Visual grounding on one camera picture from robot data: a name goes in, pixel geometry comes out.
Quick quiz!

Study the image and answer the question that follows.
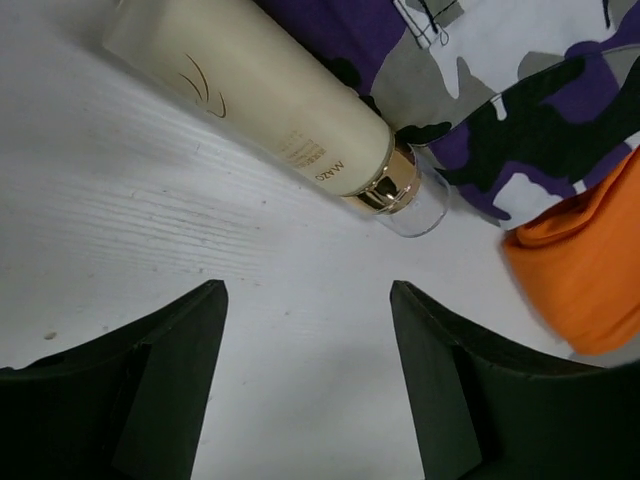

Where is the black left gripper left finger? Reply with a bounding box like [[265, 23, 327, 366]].
[[1, 280, 228, 479]]

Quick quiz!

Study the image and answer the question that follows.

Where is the cream pump lotion bottle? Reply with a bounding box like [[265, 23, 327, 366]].
[[103, 1, 450, 238]]

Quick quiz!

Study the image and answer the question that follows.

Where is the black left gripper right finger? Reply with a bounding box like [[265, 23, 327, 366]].
[[390, 281, 639, 479]]

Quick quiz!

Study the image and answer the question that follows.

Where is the orange garment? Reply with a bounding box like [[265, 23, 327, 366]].
[[503, 151, 639, 355]]

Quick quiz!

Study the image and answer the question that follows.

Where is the purple camouflage garment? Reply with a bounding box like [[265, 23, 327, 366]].
[[262, 0, 639, 230]]

